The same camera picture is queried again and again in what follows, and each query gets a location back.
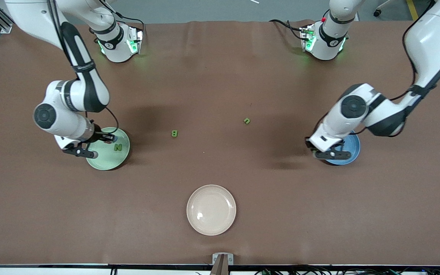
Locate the metal base connector box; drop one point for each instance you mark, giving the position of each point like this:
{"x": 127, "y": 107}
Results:
{"x": 304, "y": 36}
{"x": 138, "y": 38}

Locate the brown table mat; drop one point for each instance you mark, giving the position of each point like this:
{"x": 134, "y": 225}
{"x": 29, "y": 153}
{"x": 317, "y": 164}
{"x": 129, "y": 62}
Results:
{"x": 220, "y": 172}

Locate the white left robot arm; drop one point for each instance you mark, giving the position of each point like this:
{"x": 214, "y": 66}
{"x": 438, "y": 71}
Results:
{"x": 430, "y": 38}

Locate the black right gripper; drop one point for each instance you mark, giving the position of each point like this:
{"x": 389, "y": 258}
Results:
{"x": 100, "y": 136}

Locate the light green plate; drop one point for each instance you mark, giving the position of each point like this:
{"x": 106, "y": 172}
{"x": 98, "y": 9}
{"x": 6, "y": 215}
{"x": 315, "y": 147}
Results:
{"x": 109, "y": 160}

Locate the metal bracket with post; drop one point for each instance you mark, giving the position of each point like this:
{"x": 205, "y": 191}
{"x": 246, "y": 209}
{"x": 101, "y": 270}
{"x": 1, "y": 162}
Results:
{"x": 227, "y": 259}

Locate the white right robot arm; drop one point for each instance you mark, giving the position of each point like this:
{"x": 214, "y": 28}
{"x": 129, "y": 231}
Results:
{"x": 25, "y": 15}

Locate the blue plate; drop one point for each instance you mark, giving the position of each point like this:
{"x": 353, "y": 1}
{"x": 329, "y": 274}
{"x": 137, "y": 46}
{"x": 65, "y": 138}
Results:
{"x": 351, "y": 152}

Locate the green foam letter N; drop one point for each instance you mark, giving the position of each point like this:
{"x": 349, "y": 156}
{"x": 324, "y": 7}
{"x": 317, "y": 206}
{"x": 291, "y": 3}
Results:
{"x": 118, "y": 147}

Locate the beige plate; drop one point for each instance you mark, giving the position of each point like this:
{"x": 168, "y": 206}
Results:
{"x": 211, "y": 210}

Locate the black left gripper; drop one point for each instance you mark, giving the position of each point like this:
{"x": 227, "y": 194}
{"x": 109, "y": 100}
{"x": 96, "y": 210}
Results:
{"x": 309, "y": 144}

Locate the office chair leg with caster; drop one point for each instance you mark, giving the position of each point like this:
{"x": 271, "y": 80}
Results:
{"x": 376, "y": 13}

